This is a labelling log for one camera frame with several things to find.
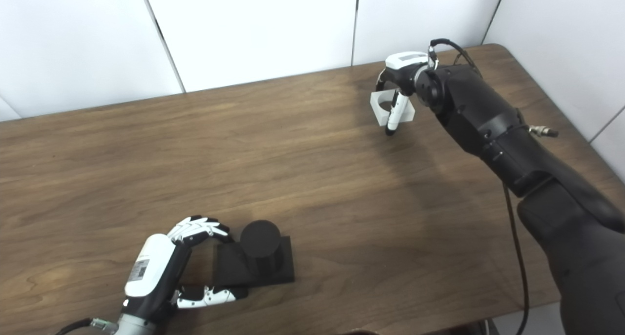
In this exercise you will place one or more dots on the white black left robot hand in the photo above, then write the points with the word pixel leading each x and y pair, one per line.
pixel 151 266

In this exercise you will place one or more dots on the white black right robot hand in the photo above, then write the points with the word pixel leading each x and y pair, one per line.
pixel 407 66

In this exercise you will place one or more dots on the white square piece with hole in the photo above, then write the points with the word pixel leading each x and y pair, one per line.
pixel 378 108

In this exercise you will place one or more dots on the black peg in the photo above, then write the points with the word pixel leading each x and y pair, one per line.
pixel 261 257

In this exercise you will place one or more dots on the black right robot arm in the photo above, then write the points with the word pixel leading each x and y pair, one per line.
pixel 512 139

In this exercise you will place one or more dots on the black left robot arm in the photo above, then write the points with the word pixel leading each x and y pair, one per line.
pixel 134 326

